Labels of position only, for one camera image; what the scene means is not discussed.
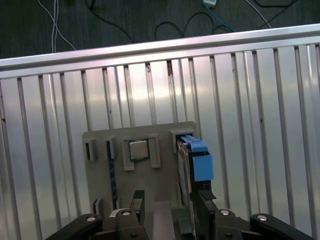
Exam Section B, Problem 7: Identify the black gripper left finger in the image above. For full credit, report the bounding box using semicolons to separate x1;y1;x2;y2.
44;189;146;240

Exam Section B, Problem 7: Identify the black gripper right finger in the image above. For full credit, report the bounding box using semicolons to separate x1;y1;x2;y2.
197;189;315;240

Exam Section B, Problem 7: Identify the hard disk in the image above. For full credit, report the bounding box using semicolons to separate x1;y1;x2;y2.
175;134;215;208

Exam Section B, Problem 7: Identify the grey plastic parts rack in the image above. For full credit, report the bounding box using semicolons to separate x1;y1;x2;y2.
82;121;198;240

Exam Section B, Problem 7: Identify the silver CPU chip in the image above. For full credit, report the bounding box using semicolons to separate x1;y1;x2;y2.
128;140;151;160

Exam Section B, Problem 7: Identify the thin white floor cable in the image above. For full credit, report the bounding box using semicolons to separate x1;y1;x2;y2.
37;0;76;51
51;0;60;53
244;0;273;29

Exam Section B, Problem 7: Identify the looped black floor cable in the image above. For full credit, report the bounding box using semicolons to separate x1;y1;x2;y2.
154;12;218;41

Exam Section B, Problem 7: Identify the blue floor cable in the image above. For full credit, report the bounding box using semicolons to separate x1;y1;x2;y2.
198;0;237;33

